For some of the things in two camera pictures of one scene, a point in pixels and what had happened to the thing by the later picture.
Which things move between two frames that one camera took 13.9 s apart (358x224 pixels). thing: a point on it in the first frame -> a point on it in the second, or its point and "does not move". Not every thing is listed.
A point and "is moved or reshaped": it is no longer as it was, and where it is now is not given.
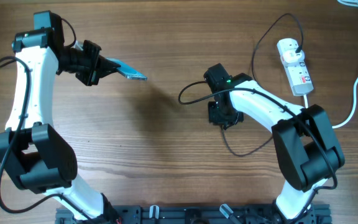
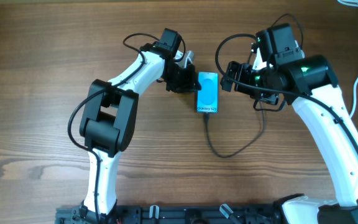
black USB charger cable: [256, 81] -> [209, 136]
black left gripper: [99, 63] -> [188, 85]
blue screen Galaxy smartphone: [129, 71] is moved or reshaped
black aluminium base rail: [197, 214] does not move
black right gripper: [214, 118] -> [243, 70]
